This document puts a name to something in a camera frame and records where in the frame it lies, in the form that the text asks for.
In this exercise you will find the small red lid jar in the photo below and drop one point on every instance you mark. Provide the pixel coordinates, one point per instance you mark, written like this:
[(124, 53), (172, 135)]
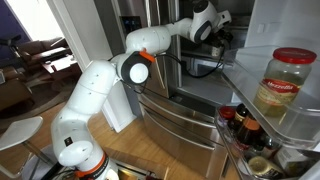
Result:
[(226, 113)]

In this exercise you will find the white lined open fridge door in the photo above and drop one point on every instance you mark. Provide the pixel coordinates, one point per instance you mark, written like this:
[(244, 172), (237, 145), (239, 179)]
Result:
[(283, 20)]

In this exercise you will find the dark glass bottle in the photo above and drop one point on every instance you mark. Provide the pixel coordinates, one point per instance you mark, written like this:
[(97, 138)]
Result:
[(266, 145)]

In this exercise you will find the stainless steel freezer drawer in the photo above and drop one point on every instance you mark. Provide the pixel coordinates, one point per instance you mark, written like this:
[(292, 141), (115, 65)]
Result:
[(186, 156), (160, 100)]

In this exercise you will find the dark sauce bottle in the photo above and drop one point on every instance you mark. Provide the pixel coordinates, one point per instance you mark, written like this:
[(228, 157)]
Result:
[(240, 115)]

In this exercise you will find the Mezzetta jar with red lid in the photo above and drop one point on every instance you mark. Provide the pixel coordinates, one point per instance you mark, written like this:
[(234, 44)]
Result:
[(283, 86)]

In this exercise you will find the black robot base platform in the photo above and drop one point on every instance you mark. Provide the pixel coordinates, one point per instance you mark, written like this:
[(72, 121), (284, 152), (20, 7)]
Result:
[(133, 175)]

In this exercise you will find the clear door bin with jar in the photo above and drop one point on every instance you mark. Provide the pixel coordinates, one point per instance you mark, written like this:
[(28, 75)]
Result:
[(296, 130)]

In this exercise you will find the orange label sauce bottle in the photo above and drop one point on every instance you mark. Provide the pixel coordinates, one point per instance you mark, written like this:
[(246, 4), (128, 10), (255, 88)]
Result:
[(250, 128)]

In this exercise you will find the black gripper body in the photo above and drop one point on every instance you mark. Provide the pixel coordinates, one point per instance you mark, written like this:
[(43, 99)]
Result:
[(218, 38)]

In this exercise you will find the brown armchair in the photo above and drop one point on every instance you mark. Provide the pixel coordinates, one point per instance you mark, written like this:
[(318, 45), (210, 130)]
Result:
[(13, 93)]

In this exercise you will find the brown sofa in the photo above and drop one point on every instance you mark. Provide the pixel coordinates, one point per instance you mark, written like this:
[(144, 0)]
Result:
[(40, 50)]

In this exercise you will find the clear door bin with bottles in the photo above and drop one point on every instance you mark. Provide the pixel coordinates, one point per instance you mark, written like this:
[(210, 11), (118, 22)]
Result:
[(230, 146)]

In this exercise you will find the white container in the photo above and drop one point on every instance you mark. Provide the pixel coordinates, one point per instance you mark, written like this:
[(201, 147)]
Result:
[(293, 160)]

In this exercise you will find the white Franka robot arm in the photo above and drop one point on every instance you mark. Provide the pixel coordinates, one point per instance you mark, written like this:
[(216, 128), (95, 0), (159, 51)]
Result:
[(90, 93)]

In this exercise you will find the clear crisper drawer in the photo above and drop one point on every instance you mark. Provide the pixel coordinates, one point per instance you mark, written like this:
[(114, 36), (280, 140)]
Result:
[(208, 68)]

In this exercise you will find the wooden coffee table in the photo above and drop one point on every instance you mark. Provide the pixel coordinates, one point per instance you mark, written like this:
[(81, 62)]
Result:
[(61, 65)]

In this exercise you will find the glass fridge shelf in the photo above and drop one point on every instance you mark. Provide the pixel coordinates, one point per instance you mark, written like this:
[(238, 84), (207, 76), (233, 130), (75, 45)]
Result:
[(196, 54)]

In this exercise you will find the stainless steel refrigerator body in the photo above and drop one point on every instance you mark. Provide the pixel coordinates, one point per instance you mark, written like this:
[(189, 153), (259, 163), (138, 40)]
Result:
[(206, 90)]

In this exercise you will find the yellow lid jar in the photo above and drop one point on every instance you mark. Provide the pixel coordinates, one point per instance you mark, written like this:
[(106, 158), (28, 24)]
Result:
[(263, 166)]

